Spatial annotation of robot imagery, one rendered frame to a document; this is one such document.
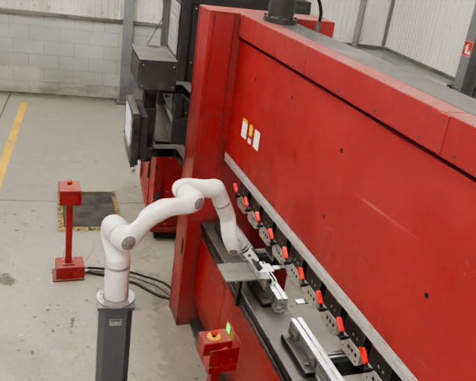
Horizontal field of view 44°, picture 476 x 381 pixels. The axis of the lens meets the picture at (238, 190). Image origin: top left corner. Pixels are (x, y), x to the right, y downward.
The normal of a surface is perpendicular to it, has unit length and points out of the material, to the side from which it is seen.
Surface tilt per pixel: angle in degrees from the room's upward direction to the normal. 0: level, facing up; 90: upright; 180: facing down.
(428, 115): 90
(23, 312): 0
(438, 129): 90
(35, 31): 90
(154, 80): 90
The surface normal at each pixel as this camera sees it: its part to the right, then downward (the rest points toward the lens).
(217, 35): 0.32, 0.41
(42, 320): 0.13, -0.91
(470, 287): -0.94, 0.01
